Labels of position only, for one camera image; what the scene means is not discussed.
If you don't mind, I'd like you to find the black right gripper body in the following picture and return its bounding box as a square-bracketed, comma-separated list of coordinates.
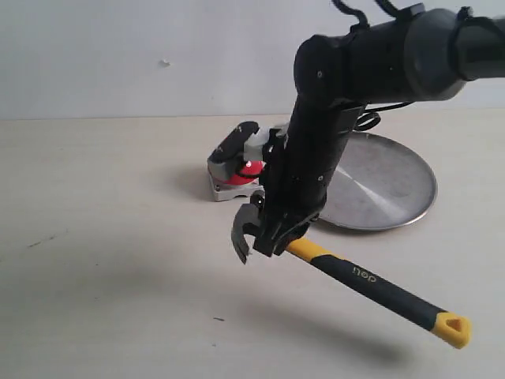
[262, 96, 364, 224]

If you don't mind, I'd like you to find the yellow black claw hammer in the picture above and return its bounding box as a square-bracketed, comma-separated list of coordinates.
[231, 193, 471, 349]

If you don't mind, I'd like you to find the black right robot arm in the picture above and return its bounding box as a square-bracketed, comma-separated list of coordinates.
[253, 5, 504, 256]

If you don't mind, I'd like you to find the red dome push button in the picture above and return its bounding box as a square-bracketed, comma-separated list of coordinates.
[207, 158, 264, 202]

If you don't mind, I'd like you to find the round stainless steel plate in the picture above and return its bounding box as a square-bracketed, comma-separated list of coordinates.
[320, 132, 438, 232]

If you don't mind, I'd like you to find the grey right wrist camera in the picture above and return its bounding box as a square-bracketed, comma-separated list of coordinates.
[207, 121, 289, 182]

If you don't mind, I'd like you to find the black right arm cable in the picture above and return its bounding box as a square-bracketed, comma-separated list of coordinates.
[331, 0, 413, 131]

